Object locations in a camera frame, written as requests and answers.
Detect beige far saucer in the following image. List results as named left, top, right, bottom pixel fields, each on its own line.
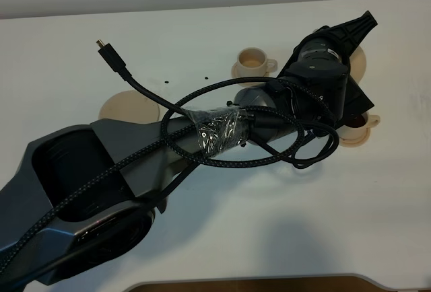
left=231, top=63, right=270, bottom=79

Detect beige teapot saucer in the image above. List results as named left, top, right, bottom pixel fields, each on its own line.
left=98, top=90, right=160, bottom=124

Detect beige near teacup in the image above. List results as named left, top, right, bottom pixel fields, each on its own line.
left=337, top=112, right=380, bottom=141

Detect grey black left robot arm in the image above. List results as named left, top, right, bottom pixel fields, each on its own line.
left=1, top=12, right=377, bottom=291

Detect beige far teacup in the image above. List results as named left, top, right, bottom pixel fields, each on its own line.
left=236, top=48, right=278, bottom=73

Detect black usb cable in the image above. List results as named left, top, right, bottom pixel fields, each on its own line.
left=94, top=38, right=209, bottom=212

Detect beige near saucer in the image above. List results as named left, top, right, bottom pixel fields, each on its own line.
left=337, top=126, right=371, bottom=147

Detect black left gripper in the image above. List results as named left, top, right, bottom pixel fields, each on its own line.
left=278, top=11, right=378, bottom=129

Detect beige teacup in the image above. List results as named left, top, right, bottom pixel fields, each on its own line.
left=337, top=112, right=380, bottom=141
left=236, top=48, right=278, bottom=73

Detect beige teapot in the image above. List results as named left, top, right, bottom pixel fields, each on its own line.
left=311, top=25, right=369, bottom=83

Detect black braided cable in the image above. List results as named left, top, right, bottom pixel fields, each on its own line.
left=0, top=75, right=340, bottom=272

